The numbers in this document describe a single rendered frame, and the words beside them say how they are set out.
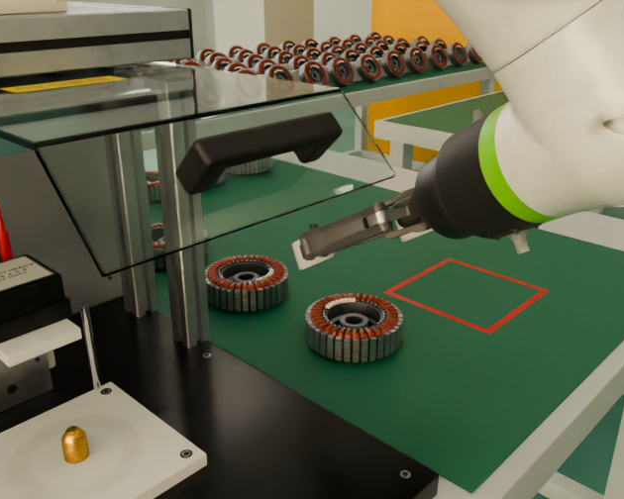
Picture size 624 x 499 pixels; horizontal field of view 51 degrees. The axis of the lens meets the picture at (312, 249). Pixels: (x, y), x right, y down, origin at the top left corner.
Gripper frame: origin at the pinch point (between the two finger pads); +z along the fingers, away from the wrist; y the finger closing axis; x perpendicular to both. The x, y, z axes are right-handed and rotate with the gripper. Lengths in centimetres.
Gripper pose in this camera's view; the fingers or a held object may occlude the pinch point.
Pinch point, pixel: (356, 240)
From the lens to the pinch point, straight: 71.2
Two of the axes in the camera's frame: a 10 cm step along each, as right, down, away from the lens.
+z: -4.3, 2.1, 8.8
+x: -2.9, -9.5, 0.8
